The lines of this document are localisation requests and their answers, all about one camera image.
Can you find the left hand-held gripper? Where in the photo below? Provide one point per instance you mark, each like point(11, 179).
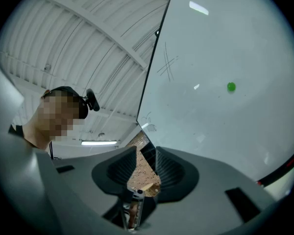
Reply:
point(137, 199)

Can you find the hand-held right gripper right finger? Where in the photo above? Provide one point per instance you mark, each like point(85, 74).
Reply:
point(205, 192)

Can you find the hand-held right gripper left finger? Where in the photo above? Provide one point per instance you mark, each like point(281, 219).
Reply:
point(88, 180)

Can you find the green round magnet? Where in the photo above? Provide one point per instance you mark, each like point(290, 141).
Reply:
point(231, 86)

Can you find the printed cardboard box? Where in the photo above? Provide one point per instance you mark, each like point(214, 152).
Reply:
point(148, 190)

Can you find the long ceiling tube light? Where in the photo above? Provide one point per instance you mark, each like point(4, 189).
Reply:
point(98, 143)

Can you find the round ceiling fixture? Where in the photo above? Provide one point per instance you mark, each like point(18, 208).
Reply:
point(101, 134)

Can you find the person's head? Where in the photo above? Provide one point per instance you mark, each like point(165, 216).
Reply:
point(46, 121)

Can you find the black whiteboard tray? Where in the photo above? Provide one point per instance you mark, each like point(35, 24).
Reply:
point(284, 168)

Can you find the person's black shirt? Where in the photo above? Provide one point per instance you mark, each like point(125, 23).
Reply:
point(16, 130)

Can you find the large whiteboard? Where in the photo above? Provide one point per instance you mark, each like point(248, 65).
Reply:
point(223, 45)

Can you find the black head-mounted camera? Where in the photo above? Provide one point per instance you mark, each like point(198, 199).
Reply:
point(93, 100)

